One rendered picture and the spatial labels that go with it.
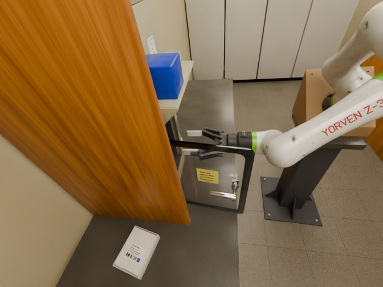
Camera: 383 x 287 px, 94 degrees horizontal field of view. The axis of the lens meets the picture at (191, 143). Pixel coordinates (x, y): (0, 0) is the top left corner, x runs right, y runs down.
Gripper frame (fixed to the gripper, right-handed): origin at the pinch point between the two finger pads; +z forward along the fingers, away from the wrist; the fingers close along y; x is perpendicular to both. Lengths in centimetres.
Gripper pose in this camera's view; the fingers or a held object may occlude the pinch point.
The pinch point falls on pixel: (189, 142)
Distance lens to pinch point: 79.7
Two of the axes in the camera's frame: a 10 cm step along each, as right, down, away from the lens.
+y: -1.4, 7.0, -6.9
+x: 1.2, 7.1, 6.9
